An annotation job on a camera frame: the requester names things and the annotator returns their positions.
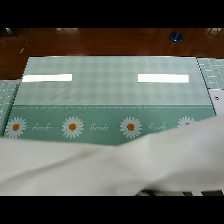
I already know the white shirt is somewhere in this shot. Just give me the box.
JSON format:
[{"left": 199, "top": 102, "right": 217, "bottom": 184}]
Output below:
[{"left": 0, "top": 114, "right": 224, "bottom": 197}]

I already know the blue round object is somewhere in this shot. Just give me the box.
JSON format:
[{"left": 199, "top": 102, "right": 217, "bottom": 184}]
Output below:
[{"left": 168, "top": 31, "right": 184, "bottom": 43}]

